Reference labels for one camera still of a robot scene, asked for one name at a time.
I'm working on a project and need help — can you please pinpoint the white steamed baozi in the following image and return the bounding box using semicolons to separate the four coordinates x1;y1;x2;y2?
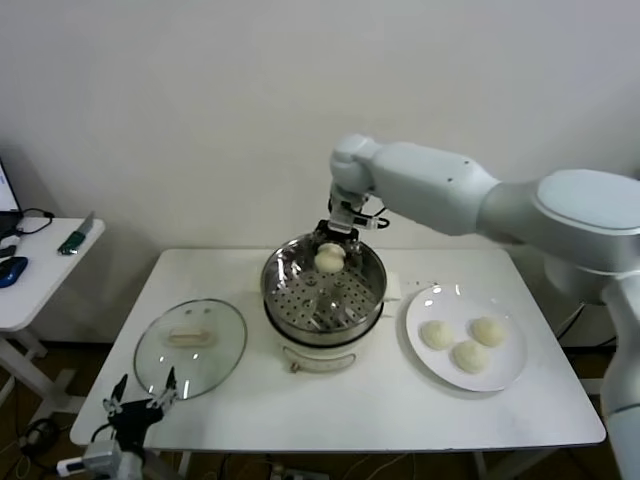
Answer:
418;319;455;351
452;341;490;375
313;242;346;275
469;316;505;348

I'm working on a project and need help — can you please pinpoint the white electric cooking pot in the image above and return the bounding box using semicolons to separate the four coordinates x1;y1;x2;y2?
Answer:
247;264;404;375

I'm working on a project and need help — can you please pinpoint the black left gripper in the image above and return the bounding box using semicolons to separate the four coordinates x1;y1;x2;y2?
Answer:
102;366;180;445

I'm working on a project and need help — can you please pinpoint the black cable on side table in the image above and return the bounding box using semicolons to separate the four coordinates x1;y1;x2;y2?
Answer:
14;208;55;237

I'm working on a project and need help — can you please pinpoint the white side table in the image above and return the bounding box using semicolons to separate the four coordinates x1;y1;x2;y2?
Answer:
0;218;107;416

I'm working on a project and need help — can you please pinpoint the black laptop base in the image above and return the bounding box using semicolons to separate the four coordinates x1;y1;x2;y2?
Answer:
0;210;25;242

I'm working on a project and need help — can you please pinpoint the blue computer mouse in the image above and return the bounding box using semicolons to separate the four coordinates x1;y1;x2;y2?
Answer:
0;257;30;290

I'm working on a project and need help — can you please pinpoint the stainless steel steamer basket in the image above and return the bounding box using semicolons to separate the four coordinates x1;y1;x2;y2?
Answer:
260;232;389;337

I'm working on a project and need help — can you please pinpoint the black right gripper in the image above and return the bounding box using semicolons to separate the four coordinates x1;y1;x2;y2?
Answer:
312;219;365;274

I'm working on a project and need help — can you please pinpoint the green handled knife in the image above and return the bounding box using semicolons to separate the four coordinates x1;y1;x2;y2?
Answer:
58;212;96;257

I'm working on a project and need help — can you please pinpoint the round glass pot lid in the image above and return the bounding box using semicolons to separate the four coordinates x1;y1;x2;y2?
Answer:
133;298;249;402

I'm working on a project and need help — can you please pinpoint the round white plate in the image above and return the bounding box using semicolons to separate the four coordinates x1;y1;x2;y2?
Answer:
404;284;529;393

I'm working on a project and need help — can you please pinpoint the floor power strip with cables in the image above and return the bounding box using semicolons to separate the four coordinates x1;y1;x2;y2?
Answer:
19;418;59;451

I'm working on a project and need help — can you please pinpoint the laptop screen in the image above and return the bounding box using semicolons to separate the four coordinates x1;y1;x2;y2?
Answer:
0;154;25;216

